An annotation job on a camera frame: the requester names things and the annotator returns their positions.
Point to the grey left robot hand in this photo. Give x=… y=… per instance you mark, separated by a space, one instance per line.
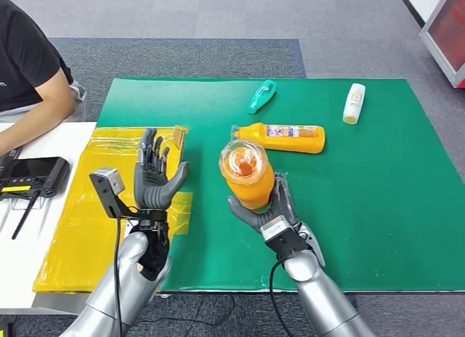
x=152 y=190

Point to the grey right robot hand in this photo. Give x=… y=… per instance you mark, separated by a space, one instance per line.
x=281 y=205

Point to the orange bottle with clear cap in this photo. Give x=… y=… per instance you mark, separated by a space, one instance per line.
x=250 y=190
x=254 y=139

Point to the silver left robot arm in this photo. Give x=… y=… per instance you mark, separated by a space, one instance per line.
x=120 y=286

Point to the person's forearm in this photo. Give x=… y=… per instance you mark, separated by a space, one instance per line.
x=36 y=120

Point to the teal bottle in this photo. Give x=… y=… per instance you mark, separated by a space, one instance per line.
x=261 y=96

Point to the white bottle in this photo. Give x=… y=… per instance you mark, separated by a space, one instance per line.
x=354 y=103

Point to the yellow film-wrapped cardboard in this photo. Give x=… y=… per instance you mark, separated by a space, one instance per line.
x=94 y=219

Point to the green table mat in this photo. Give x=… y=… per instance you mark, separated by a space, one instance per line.
x=381 y=181

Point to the black controller device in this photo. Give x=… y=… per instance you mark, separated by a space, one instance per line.
x=36 y=173

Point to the black antenna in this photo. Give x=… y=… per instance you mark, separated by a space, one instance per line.
x=24 y=215

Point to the dark flat device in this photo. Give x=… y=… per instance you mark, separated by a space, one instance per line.
x=10 y=157

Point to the person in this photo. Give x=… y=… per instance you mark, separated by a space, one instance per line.
x=22 y=55

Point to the white and red cabinet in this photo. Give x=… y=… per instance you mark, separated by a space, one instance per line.
x=450 y=36

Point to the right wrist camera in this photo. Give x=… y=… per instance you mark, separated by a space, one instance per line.
x=283 y=238

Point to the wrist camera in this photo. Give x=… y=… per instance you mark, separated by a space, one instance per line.
x=107 y=185
x=283 y=238

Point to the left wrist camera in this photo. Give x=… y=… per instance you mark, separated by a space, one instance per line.
x=107 y=185

